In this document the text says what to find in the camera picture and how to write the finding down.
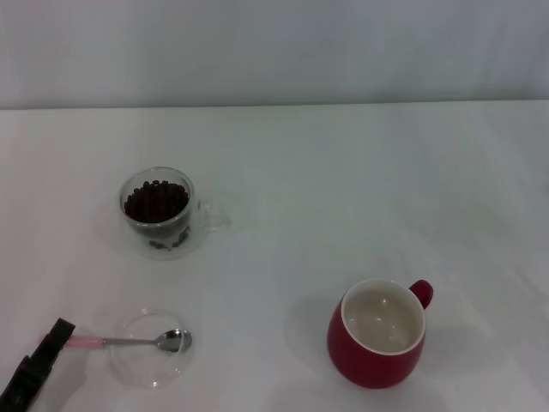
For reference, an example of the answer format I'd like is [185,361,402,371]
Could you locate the dark coffee beans heap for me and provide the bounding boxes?
[124,179,190,251]

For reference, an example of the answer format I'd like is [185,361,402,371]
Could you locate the clear glass saucer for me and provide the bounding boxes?
[109,307,194,389]

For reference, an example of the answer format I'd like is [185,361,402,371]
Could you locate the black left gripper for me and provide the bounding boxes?
[0,317,76,409]

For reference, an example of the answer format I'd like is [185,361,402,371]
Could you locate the clear double-wall glass cup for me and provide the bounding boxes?
[116,166,232,261]

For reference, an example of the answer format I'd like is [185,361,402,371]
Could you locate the pink-handled metal spoon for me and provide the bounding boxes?
[66,329,193,353]

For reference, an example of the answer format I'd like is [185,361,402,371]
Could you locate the red mug white inside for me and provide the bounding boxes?
[327,277,434,390]

